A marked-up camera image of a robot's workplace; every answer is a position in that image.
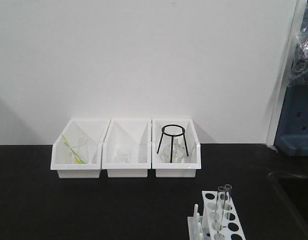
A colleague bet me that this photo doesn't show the clear glass test tube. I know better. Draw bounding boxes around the clear glass test tube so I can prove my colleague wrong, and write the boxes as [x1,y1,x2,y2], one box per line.
[214,186,225,240]
[224,184,232,211]

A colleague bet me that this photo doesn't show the white test tube rack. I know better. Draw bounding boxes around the white test tube rack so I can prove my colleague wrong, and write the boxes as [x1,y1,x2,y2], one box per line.
[187,191,246,240]

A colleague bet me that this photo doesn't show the blue-grey pegboard drying rack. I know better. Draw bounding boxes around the blue-grey pegboard drying rack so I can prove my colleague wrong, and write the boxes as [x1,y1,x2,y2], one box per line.
[274,1,308,156]

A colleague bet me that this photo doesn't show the black metal tripod stand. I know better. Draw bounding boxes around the black metal tripod stand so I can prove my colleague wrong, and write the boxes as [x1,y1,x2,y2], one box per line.
[157,124,189,157]

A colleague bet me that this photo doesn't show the white right storage bin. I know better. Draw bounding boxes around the white right storage bin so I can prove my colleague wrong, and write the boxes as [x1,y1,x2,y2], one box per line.
[152,119,201,178]

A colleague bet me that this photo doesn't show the white storage bin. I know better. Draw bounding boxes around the white storage bin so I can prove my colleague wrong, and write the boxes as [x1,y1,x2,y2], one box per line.
[102,119,152,178]
[152,119,201,178]
[51,119,110,179]

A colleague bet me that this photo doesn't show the clear round glass flask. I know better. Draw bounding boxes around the clear round glass flask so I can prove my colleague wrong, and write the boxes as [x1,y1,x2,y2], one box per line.
[159,143,186,164]

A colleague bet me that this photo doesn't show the white middle storage bin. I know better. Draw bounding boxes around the white middle storage bin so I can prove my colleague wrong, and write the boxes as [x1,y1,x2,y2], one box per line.
[102,119,152,178]

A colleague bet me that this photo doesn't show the clear glass beaker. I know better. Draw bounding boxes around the clear glass beaker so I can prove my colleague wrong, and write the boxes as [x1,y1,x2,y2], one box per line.
[70,136,89,164]

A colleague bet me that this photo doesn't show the green plastic spatula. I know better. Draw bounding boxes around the green plastic spatula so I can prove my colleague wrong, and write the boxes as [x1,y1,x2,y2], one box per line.
[65,142,86,164]

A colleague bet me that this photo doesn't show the white left storage bin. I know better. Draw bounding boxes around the white left storage bin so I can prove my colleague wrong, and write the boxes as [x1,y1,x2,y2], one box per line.
[51,119,110,179]

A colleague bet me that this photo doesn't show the clear plastic bag of pegs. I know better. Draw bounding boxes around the clear plastic bag of pegs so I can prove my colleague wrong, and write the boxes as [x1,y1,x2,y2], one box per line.
[287,16,308,87]

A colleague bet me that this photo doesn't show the black lab sink basin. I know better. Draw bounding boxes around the black lab sink basin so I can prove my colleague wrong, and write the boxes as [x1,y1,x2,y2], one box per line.
[267,171,308,239]

